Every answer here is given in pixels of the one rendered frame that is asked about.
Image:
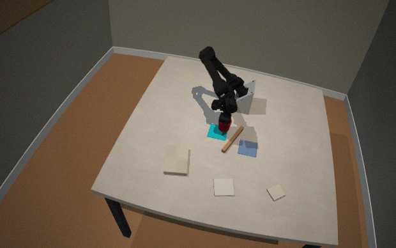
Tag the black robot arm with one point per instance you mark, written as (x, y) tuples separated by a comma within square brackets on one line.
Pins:
[(221, 87)]

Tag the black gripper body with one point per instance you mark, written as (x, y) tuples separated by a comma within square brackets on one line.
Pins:
[(226, 116)]

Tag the tan wooden bar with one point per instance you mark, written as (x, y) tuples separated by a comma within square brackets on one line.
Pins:
[(232, 139)]

